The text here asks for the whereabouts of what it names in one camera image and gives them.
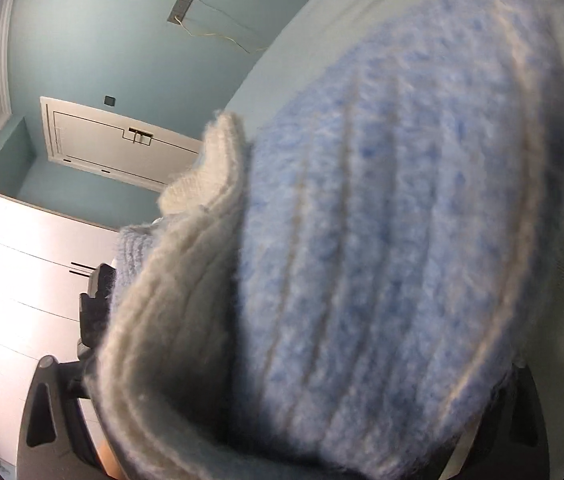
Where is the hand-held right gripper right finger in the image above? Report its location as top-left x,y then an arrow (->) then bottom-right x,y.
477,362 -> 550,480

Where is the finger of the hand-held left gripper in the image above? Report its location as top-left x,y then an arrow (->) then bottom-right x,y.
78,262 -> 118,361

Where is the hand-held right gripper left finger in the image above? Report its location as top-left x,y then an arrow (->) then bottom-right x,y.
16,355 -> 105,480

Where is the blue and white knit sweater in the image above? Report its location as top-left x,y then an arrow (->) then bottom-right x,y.
84,0 -> 564,480

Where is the white wardrobe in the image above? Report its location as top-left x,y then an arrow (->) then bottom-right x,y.
0,187 -> 122,480

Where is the bed with blue sheet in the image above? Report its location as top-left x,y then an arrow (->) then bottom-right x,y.
224,0 -> 564,376

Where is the yellow cable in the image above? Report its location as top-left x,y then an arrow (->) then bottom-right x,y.
174,15 -> 267,54

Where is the grey cable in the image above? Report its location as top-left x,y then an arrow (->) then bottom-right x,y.
201,0 -> 265,43

